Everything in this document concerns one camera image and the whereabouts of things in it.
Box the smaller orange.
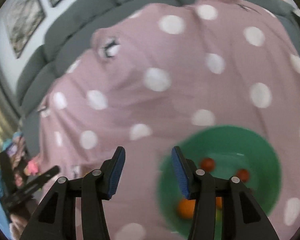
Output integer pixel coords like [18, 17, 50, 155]
[216, 197, 223, 210]

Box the large orange with stem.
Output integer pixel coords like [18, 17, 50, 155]
[177, 199, 196, 220]

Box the large red tomato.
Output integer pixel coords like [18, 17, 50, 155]
[200, 158, 215, 172]

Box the green mango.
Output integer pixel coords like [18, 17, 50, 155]
[216, 210, 222, 223]

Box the pile of plush toys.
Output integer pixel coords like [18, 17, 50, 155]
[0, 132, 38, 238]

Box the pink polka dot blanket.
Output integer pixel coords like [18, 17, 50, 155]
[40, 0, 300, 239]

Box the grey sofa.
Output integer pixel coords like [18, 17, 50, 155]
[16, 0, 300, 157]

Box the framed wall picture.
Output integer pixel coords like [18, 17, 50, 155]
[5, 0, 62, 58]

